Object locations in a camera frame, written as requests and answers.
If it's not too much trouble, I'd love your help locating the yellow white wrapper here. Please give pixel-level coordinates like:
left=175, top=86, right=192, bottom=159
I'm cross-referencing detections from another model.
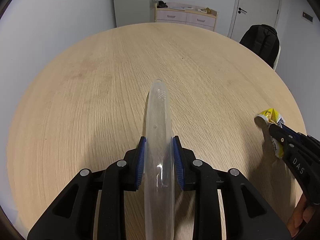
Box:
left=254, top=108, right=285, bottom=159

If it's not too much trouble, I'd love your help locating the right hand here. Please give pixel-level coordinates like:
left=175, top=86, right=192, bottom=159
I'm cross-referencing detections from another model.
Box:
left=287, top=194, right=316, bottom=237

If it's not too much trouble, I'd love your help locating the white plastic chair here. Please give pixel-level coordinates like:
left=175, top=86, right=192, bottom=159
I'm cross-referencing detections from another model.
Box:
left=273, top=46, right=281, bottom=71

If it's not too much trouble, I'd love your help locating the white door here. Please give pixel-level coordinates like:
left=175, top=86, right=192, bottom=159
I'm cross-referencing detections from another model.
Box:
left=228, top=0, right=281, bottom=42

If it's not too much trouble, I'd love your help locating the pink drawer cabinet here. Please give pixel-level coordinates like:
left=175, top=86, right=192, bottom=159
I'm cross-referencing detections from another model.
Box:
left=155, top=1, right=217, bottom=31

